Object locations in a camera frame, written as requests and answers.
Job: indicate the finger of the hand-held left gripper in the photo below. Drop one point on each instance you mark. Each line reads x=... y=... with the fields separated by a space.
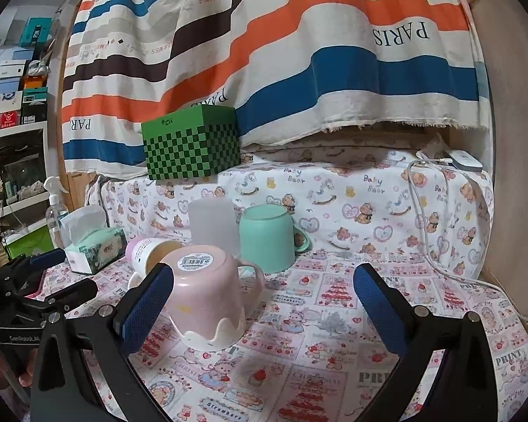
x=77 y=291
x=48 y=256

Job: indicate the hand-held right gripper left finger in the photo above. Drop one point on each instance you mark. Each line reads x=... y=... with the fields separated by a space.
x=146 y=310

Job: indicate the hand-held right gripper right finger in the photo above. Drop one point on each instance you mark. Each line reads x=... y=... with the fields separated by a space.
x=378 y=312

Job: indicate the pink cup with yellow inside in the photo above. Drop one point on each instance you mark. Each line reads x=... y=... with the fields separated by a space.
x=141 y=250

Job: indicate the translucent white cup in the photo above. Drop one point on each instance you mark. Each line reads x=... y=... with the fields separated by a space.
x=212 y=228

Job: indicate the mint green cup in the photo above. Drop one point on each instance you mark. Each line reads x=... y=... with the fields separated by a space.
x=264 y=241

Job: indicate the person's left hand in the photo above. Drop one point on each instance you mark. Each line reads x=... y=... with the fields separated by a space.
x=25 y=378

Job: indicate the green storage bin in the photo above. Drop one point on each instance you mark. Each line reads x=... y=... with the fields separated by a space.
x=28 y=242

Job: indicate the clear spray bottle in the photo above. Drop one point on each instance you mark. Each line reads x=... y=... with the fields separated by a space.
x=55 y=225

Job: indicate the green tissue pack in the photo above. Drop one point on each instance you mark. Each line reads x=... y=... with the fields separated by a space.
x=97 y=251

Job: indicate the strawberry printed cloth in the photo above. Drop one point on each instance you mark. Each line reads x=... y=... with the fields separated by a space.
x=317 y=316

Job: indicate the bear printed blanket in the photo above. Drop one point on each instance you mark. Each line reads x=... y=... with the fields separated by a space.
x=356 y=193

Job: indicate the white shelf unit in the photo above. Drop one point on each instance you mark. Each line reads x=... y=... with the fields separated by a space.
x=13 y=134

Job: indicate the green checkered box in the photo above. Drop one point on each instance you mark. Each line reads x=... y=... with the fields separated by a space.
x=193 y=149

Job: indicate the stack of boxes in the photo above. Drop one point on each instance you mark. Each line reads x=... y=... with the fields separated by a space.
x=13 y=92

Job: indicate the white charger device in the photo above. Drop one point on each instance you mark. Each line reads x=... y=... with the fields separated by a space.
x=464 y=159

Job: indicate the wooden board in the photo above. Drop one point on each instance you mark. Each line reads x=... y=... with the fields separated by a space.
x=510 y=140

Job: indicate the striped cloth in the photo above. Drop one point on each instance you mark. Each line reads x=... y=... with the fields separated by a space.
x=290 y=52

